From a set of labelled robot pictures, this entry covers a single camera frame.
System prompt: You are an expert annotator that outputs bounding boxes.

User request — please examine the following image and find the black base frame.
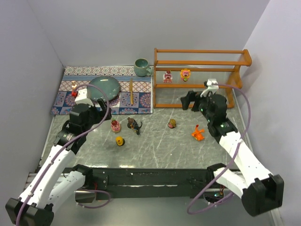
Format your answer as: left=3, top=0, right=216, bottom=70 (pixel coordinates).
left=61, top=167, right=226, bottom=203

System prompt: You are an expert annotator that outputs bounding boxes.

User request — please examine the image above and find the aluminium rail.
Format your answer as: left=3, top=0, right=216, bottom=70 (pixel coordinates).
left=23, top=171, right=243, bottom=193

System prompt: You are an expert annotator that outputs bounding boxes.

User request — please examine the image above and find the purple cable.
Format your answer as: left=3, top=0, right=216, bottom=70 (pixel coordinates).
left=15, top=84, right=111, bottom=226
left=187, top=82, right=252, bottom=215

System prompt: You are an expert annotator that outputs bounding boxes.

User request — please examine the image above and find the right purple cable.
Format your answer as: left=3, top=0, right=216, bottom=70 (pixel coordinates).
left=187, top=82, right=252, bottom=215

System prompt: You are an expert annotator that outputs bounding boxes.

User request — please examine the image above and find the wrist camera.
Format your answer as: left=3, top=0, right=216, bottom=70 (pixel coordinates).
left=200, top=79, right=219, bottom=97
left=71, top=89, right=93, bottom=105

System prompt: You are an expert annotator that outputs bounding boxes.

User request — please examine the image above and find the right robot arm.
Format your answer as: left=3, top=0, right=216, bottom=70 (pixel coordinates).
left=181, top=91, right=284, bottom=217

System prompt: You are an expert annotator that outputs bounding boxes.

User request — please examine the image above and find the teal ceramic mug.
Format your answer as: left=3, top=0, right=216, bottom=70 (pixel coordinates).
left=134, top=58, right=153, bottom=77

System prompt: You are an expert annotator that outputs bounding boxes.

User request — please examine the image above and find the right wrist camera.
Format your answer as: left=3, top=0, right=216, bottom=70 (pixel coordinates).
left=200, top=79, right=219, bottom=97

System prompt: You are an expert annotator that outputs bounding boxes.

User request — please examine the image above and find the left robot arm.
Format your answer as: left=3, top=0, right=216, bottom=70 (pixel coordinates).
left=5, top=98, right=111, bottom=226

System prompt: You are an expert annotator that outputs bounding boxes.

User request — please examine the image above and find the yellow duck toy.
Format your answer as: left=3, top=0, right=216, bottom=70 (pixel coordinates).
left=115, top=137, right=125, bottom=146

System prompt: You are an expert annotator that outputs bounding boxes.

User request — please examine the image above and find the orange wooden two-tier shelf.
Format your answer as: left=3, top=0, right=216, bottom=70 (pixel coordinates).
left=152, top=48, right=252, bottom=108

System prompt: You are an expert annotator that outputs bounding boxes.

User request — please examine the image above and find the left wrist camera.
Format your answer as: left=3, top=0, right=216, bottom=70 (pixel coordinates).
left=71, top=89, right=93, bottom=105

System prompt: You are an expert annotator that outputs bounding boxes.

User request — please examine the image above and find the brown-haired figure with dark creature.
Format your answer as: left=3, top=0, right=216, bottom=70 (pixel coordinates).
left=127, top=117, right=143, bottom=135

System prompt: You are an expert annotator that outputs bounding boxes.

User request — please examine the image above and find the pink flower bear toy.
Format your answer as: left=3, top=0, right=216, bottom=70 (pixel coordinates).
left=180, top=69, right=191, bottom=82

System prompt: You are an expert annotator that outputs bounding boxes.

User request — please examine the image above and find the pink bear donut toy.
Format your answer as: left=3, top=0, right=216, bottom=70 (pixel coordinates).
left=111, top=120, right=121, bottom=133

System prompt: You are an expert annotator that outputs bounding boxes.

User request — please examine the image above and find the gold knife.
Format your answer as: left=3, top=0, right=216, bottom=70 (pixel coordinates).
left=129, top=78, right=134, bottom=105

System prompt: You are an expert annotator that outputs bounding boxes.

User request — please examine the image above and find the patterned blue placemat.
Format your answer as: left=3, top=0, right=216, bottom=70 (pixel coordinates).
left=51, top=66, right=153, bottom=115

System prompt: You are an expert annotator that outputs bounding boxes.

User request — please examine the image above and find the teal ceramic plate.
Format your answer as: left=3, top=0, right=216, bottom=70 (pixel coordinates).
left=87, top=76, right=120, bottom=101

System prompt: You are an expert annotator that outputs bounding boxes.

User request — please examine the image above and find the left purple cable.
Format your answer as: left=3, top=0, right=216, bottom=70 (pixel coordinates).
left=15, top=84, right=111, bottom=226

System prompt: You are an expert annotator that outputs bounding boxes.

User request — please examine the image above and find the pink bear strawberry cake toy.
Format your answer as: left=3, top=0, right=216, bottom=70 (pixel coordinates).
left=163, top=70, right=173, bottom=83

